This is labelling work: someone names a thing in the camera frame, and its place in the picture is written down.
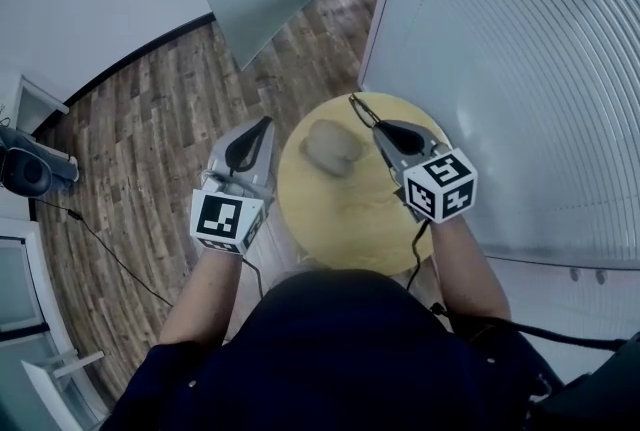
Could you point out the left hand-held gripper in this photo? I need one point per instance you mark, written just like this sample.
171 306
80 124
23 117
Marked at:
220 219

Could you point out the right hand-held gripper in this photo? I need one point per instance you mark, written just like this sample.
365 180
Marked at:
442 189

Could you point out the person's left forearm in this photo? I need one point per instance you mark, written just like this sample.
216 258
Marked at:
205 294

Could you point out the person's right forearm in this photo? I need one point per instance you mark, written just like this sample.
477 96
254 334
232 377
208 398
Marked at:
465 274

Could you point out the round wooden side table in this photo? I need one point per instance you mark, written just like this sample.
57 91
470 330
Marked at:
345 219

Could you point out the white slatted blinds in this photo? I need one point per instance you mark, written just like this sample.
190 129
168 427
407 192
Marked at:
525 84

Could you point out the person's dark shirt torso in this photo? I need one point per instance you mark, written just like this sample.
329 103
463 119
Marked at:
330 359

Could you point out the black framed window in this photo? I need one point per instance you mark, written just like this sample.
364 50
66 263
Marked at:
15 284

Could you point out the white tilted table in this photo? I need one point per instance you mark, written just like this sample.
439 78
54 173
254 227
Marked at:
75 363

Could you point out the black waist bag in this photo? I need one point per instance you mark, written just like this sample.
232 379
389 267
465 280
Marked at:
600 394

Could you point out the metal wall standoff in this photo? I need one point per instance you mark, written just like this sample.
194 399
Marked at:
601 277
575 275

